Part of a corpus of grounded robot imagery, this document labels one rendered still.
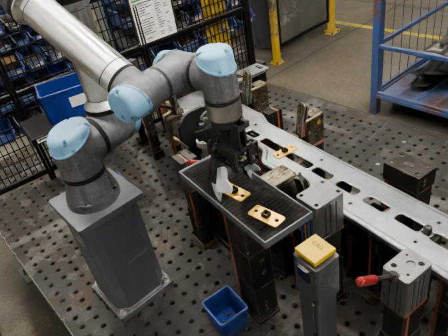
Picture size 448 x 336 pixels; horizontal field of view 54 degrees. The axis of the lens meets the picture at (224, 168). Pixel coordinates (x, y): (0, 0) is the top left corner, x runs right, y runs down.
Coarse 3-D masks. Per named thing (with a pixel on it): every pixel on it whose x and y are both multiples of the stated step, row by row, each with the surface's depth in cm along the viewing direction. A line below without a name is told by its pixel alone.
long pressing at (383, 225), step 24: (192, 96) 193; (264, 120) 167; (264, 144) 153; (288, 144) 151; (312, 168) 138; (336, 168) 136; (360, 192) 125; (384, 192) 124; (360, 216) 118; (384, 216) 116; (408, 216) 115; (432, 216) 114; (384, 240) 110; (408, 240) 108; (432, 264) 101
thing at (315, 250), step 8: (312, 240) 92; (320, 240) 92; (296, 248) 91; (304, 248) 90; (312, 248) 90; (320, 248) 90; (328, 248) 89; (304, 256) 89; (312, 256) 88; (320, 256) 88; (328, 256) 89; (312, 264) 88
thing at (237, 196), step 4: (232, 184) 111; (236, 188) 108; (240, 188) 109; (232, 192) 108; (236, 192) 108; (240, 192) 108; (244, 192) 108; (248, 192) 108; (232, 196) 107; (236, 196) 107; (240, 196) 107; (244, 196) 107; (248, 196) 107; (240, 200) 106
